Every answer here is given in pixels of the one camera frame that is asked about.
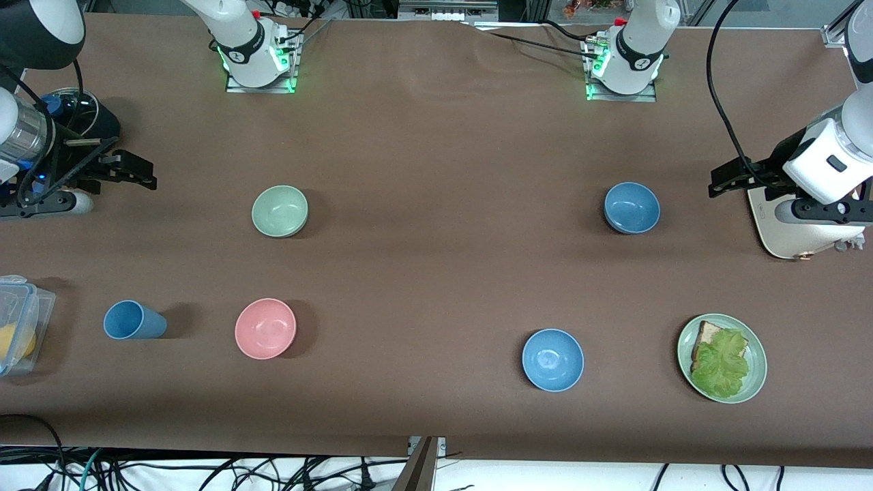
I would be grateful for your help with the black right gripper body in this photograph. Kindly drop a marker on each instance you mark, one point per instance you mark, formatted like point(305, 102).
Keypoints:
point(75, 155)

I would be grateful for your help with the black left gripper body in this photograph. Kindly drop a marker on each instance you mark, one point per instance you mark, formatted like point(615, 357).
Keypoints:
point(772, 166)

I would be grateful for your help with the blue bowl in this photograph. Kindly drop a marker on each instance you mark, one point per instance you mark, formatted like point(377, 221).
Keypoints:
point(631, 208)
point(552, 360)

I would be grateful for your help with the light green bowl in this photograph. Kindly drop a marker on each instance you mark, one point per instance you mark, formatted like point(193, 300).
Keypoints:
point(278, 211)

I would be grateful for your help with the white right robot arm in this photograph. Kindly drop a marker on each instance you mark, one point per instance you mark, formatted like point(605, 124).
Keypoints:
point(239, 41)

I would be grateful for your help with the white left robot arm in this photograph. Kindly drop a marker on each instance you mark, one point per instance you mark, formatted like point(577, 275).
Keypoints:
point(641, 48)

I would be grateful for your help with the pink bowl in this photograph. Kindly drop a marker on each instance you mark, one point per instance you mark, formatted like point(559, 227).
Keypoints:
point(264, 329)

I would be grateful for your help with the cream white toaster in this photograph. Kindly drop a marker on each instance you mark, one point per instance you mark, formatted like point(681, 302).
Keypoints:
point(798, 240)

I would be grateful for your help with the clear plastic lidded container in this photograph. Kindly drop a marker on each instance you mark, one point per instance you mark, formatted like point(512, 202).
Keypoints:
point(24, 300)

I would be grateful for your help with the blue plastic cup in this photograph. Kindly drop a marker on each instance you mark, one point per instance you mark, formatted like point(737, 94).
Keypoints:
point(133, 320)

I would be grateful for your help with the brown bread slice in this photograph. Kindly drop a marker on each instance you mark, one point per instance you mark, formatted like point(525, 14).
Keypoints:
point(706, 334)

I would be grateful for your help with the yellow fruit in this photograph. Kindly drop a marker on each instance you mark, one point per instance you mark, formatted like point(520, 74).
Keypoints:
point(17, 341)

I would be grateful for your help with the green lettuce leaf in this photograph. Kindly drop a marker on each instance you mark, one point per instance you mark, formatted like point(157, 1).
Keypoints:
point(723, 365)

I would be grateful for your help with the light green plate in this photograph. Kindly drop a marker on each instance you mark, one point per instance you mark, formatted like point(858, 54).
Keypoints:
point(756, 365)

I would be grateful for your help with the colourful plastic items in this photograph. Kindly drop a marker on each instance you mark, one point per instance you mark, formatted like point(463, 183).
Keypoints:
point(586, 7)

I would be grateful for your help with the brown table cover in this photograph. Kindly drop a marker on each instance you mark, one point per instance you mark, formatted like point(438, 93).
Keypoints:
point(436, 136)

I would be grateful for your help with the grey metal box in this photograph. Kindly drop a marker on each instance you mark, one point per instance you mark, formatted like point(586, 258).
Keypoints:
point(447, 10)

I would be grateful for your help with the dark slanted pole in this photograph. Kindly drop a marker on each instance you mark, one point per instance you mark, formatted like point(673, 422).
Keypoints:
point(417, 470)

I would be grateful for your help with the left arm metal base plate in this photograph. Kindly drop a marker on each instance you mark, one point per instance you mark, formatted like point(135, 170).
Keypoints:
point(624, 97)

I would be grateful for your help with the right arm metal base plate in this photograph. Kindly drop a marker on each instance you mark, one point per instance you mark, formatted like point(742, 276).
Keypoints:
point(262, 87)

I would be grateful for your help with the aluminium frame profile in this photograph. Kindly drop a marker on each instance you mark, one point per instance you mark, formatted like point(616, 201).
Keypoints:
point(835, 35)

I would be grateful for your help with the silver metal bracket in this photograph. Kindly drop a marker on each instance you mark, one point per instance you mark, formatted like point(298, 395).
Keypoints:
point(440, 444)

